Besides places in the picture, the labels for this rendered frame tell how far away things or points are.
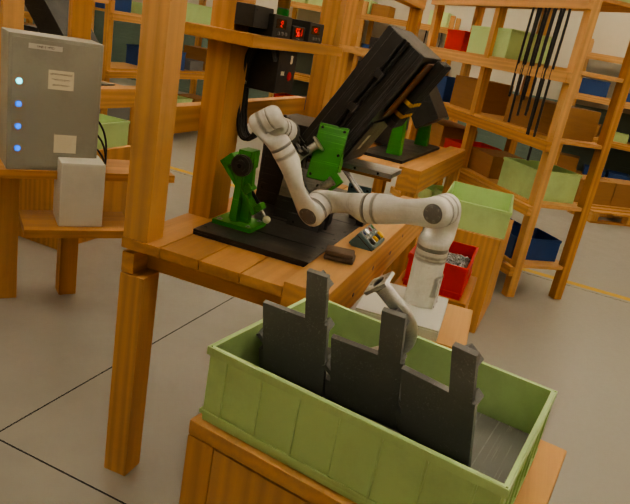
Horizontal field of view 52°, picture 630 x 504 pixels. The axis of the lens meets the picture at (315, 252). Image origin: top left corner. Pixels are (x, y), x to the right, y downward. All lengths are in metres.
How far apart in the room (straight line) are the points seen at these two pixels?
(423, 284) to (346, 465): 0.77
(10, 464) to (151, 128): 1.29
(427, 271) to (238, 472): 0.81
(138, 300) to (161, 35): 0.81
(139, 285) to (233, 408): 0.87
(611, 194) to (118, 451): 7.68
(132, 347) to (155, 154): 0.65
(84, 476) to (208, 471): 1.12
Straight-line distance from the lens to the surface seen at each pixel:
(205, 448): 1.39
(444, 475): 1.15
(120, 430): 2.39
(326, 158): 2.39
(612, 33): 11.18
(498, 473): 1.35
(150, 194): 2.00
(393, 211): 1.84
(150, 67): 1.95
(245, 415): 1.31
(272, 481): 1.33
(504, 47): 5.46
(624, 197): 9.31
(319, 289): 1.23
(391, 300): 1.17
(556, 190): 5.01
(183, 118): 2.23
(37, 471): 2.52
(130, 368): 2.25
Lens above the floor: 1.58
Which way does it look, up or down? 19 degrees down
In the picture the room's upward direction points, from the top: 11 degrees clockwise
